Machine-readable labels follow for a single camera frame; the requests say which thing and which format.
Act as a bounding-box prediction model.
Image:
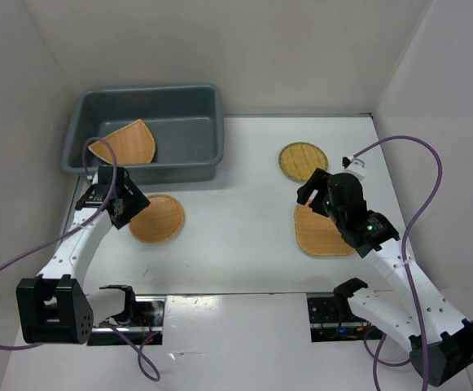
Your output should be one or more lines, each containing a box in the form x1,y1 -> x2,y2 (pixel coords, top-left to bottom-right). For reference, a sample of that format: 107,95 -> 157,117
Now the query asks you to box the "triangular orange woven tray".
104,119 -> 156,166

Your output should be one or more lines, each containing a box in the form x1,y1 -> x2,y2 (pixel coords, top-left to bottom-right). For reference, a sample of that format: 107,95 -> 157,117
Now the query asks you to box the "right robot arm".
297,169 -> 473,387

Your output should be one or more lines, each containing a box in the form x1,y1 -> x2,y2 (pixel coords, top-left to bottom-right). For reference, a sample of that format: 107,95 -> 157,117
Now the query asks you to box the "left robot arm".
15,166 -> 150,345

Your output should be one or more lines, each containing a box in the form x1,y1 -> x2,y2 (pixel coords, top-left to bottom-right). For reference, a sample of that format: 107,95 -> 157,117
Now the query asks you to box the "grey plastic bin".
62,84 -> 225,185

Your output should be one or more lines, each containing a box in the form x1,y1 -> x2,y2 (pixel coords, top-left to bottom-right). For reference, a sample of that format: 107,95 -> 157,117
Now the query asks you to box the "round yellow-green woven tray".
278,142 -> 328,182

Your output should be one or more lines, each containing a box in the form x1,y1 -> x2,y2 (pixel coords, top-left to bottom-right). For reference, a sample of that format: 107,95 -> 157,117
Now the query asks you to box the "round orange woven tray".
129,194 -> 185,244

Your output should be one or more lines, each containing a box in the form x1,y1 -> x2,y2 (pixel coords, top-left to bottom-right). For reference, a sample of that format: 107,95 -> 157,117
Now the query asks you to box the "rounded tan woven tray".
294,204 -> 355,257

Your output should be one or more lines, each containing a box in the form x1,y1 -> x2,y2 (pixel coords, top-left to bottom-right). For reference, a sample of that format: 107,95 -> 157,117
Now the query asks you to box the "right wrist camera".
342,156 -> 366,181

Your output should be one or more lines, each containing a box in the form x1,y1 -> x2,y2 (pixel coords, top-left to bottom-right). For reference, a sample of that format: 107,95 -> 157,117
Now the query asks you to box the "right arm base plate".
306,293 -> 381,343

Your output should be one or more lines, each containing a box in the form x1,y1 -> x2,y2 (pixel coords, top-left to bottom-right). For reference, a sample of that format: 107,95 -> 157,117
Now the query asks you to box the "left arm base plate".
87,296 -> 166,346

